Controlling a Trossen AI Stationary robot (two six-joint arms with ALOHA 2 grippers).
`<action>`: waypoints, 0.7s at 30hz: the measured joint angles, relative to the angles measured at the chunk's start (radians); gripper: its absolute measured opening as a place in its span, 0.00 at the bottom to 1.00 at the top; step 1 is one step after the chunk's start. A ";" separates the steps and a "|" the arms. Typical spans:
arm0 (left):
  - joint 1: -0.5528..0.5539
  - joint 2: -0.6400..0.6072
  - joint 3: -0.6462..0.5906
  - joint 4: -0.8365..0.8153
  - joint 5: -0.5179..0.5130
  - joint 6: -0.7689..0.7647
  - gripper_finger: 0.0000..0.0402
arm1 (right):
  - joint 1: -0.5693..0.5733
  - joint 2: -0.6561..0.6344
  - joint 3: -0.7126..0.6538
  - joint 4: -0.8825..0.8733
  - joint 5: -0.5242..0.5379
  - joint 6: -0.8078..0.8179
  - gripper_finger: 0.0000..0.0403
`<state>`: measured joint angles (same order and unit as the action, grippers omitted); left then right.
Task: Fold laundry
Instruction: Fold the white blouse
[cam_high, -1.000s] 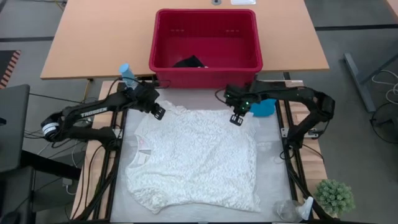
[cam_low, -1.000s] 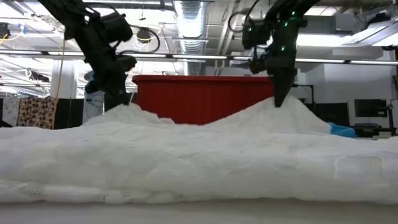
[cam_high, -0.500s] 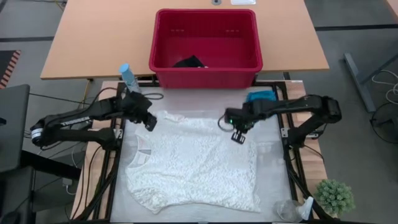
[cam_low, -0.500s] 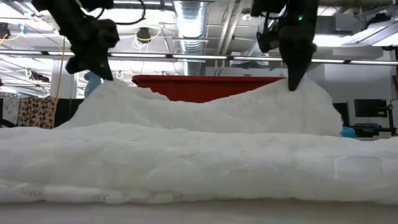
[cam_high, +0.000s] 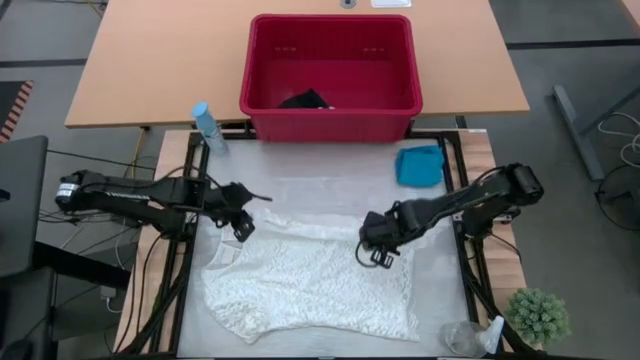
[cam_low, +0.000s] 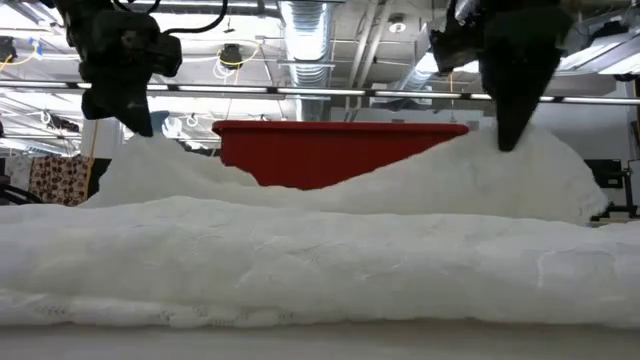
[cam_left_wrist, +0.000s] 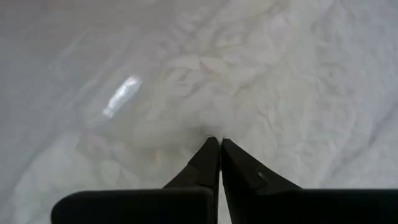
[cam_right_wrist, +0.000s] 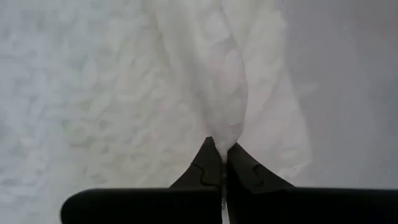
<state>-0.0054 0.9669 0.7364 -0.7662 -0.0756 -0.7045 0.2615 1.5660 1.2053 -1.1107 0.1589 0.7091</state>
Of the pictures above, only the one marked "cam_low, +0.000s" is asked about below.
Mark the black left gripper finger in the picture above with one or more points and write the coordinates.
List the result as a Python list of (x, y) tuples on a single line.
[(120, 105)]

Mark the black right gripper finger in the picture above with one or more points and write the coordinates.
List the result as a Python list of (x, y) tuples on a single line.
[(520, 65)]

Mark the red plastic laundry basket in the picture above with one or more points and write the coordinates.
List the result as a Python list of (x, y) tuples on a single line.
[(320, 155)]

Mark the white lace cloth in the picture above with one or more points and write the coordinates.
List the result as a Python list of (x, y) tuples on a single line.
[(320, 260)]

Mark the brown floral fabric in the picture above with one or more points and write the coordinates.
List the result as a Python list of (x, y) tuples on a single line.
[(57, 180)]

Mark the black ceiling dome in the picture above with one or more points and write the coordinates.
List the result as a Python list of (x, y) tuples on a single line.
[(231, 56)]

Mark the black equipment stand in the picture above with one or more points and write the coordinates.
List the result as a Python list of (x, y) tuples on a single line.
[(627, 192)]

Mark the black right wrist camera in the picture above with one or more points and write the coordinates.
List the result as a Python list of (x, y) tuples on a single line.
[(455, 52)]

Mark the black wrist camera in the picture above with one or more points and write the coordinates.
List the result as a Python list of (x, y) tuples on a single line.
[(455, 52), (166, 55)]

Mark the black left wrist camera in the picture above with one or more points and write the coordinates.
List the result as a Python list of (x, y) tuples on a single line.
[(166, 55)]

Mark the black wall monitor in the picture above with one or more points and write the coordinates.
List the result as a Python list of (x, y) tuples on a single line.
[(607, 172)]

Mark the silver ventilation duct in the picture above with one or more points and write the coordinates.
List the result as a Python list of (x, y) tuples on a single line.
[(307, 40)]

